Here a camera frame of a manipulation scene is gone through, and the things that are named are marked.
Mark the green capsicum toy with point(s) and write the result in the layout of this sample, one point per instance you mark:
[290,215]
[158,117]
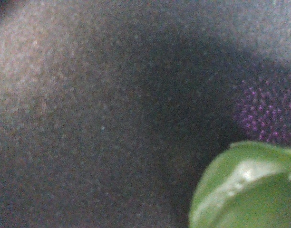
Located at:
[247,186]

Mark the black tablecloth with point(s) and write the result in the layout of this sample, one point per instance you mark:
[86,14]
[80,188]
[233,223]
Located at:
[110,110]

